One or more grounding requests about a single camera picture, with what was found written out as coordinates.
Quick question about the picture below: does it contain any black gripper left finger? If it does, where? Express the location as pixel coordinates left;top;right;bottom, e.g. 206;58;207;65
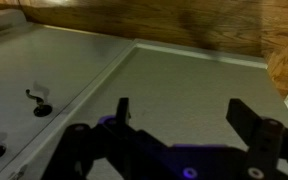
41;97;142;180

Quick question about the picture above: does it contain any metal door latch plate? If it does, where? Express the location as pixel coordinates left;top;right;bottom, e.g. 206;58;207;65
7;164;29;180

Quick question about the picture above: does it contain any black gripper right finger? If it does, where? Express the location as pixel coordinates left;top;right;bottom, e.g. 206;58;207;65
225;97;288;180

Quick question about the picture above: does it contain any white door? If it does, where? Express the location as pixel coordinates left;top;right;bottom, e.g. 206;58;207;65
0;22;135;180

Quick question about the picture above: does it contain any white baseboard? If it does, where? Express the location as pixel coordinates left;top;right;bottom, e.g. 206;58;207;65
133;38;269;70

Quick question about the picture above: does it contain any black door lever handle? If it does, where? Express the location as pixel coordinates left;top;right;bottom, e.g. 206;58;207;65
25;88;54;118

